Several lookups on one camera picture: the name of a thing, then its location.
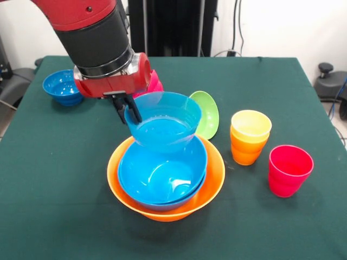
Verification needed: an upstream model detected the small dark blue bowl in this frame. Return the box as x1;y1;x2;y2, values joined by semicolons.
42;69;83;106

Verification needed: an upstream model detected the large orange bowl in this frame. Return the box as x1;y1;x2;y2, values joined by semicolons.
106;134;226;223

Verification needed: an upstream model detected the orange plastic cup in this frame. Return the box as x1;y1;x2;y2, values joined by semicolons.
230;127;271;166

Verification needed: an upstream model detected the blue cable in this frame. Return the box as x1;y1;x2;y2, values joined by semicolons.
327;78;347;119

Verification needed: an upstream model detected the yellow plastic cup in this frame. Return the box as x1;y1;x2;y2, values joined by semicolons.
231;109;273;138

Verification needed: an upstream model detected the shallow blue ribbed bowl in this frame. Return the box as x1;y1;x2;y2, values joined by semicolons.
124;91;203;155

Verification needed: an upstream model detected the small red bowl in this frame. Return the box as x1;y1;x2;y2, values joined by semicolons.
132;69;164;99

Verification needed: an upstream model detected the black hanging cable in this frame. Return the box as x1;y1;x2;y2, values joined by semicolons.
232;0;244;54

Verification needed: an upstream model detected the large blue bowl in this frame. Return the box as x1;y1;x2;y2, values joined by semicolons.
118;135;208;204
117;162;207;212

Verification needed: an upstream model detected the grey pedestal foot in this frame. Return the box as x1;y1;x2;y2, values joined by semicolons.
313;62;347;100
0;67;36;106

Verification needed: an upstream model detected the red plastic cup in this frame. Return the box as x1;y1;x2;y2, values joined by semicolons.
268;145;314;198

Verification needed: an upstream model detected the dark green table cloth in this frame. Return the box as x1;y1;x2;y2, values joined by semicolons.
0;55;347;260

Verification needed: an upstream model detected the small green bowl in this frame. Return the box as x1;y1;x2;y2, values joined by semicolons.
189;90;220;140

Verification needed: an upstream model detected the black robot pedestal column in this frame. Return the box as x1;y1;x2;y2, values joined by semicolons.
124;0;220;57

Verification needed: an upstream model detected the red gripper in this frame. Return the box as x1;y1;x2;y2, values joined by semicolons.
73;51;153;124

